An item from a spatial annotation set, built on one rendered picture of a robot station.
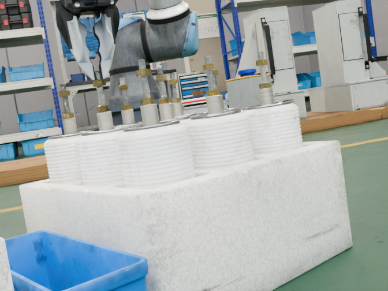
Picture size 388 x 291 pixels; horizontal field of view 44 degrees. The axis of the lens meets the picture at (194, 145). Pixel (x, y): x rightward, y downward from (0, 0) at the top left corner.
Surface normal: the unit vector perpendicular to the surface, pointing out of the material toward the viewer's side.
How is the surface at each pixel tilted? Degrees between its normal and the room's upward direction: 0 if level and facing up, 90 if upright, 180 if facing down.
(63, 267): 88
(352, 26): 90
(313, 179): 90
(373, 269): 0
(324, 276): 0
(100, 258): 88
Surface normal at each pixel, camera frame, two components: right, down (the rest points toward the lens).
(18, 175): 0.26, 0.04
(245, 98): -0.75, 0.17
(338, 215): 0.65, -0.04
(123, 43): -0.15, 0.11
